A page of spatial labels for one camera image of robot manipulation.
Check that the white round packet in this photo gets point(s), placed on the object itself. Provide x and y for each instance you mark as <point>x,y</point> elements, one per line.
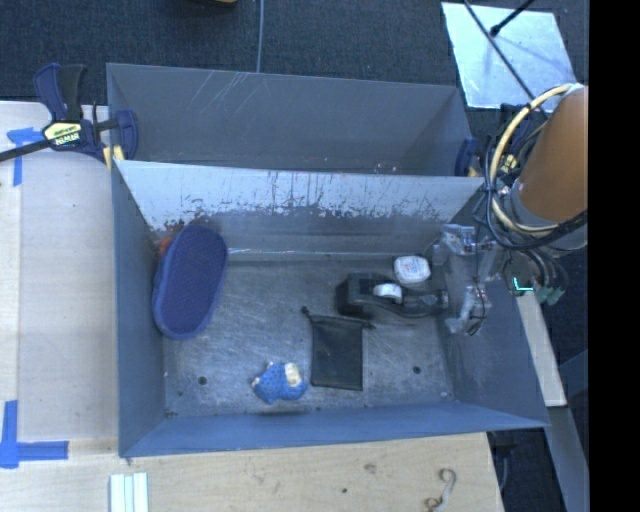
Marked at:
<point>412,270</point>

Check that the black tape dispenser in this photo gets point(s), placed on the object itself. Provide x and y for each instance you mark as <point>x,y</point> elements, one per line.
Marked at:
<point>357,297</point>

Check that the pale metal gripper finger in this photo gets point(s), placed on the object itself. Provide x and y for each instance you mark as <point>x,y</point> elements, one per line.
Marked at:
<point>457,240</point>
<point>471,305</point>

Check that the grey metal bin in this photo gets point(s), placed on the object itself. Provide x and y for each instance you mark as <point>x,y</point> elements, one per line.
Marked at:
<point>280,350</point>

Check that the blue spotted toy animal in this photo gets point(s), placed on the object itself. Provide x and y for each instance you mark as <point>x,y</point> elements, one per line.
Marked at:
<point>275,385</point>

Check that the small orange thing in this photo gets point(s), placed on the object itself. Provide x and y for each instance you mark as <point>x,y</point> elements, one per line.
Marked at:
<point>166,244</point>

